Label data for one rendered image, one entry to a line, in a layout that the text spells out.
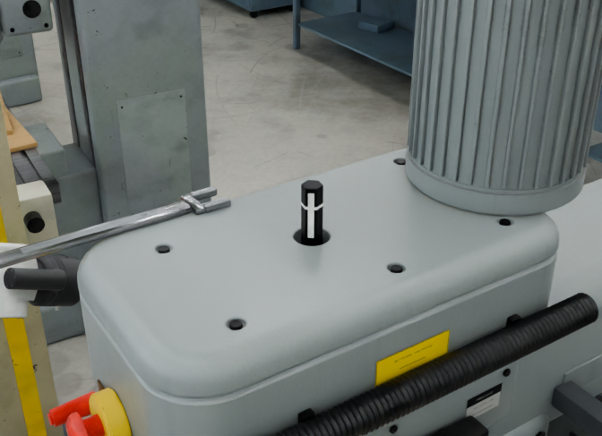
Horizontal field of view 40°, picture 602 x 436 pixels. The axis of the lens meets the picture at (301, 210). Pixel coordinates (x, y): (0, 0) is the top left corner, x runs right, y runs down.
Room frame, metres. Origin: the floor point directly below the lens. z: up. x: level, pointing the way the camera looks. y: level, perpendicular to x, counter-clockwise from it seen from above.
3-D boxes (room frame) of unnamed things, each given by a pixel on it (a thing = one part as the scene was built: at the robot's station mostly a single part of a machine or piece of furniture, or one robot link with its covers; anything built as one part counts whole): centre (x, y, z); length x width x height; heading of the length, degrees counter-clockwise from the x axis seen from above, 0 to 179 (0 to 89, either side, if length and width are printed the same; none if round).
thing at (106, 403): (0.59, 0.18, 1.76); 0.06 x 0.02 x 0.06; 33
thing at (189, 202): (0.73, 0.19, 1.89); 0.24 x 0.04 x 0.01; 123
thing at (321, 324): (0.72, -0.02, 1.81); 0.47 x 0.26 x 0.16; 123
